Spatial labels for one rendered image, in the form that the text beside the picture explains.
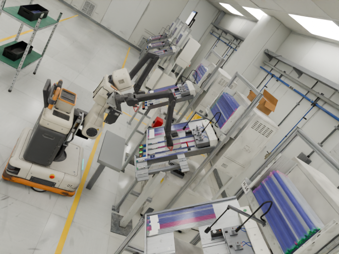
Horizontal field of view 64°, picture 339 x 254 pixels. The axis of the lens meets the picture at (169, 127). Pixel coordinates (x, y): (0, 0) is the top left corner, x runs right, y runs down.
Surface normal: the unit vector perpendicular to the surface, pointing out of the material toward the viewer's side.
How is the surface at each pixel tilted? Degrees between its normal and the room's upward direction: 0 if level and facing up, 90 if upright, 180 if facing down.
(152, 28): 90
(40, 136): 90
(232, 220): 44
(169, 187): 90
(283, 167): 90
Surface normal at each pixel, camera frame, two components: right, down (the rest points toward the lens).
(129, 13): 0.06, 0.46
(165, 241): -0.19, -0.87
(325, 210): -0.83, -0.47
